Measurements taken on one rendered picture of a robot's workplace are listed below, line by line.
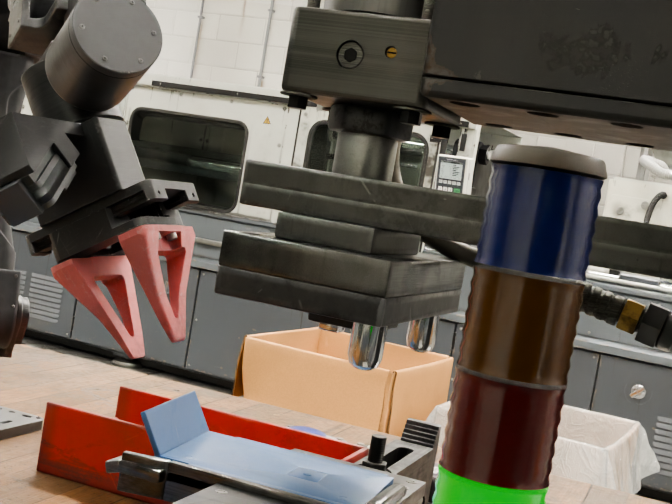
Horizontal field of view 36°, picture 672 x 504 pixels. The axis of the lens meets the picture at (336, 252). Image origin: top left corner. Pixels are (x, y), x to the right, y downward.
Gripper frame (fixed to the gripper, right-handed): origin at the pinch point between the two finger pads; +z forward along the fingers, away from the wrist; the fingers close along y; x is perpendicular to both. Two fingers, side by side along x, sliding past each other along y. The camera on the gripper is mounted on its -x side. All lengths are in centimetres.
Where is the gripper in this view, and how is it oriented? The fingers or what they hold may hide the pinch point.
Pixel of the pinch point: (154, 337)
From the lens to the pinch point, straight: 70.7
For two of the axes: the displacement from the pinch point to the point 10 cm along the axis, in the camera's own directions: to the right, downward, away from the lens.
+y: 8.7, -3.6, -3.4
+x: 3.6, -0.1, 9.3
